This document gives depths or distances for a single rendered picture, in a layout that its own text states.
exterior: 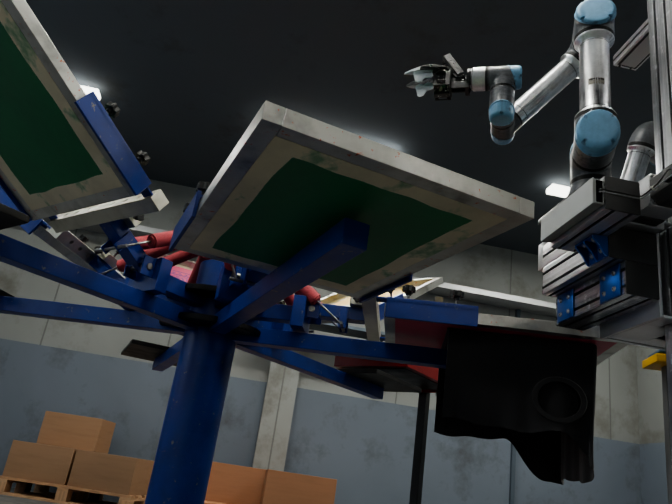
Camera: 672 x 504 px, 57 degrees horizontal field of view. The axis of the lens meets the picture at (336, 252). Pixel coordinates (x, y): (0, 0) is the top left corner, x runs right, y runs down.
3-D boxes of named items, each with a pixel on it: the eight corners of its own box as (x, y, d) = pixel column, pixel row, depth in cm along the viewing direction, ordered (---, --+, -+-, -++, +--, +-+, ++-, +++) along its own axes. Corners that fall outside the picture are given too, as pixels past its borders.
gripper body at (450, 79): (430, 84, 193) (469, 82, 190) (433, 64, 197) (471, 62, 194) (433, 101, 200) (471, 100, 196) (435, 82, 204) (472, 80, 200)
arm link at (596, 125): (614, 172, 179) (610, 24, 199) (623, 144, 166) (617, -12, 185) (570, 172, 183) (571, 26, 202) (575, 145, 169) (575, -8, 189)
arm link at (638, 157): (661, 108, 217) (621, 237, 211) (673, 123, 224) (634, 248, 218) (629, 110, 226) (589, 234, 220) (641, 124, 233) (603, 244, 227)
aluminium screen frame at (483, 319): (581, 375, 247) (581, 366, 248) (633, 341, 193) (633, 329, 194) (385, 352, 257) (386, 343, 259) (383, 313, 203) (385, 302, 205)
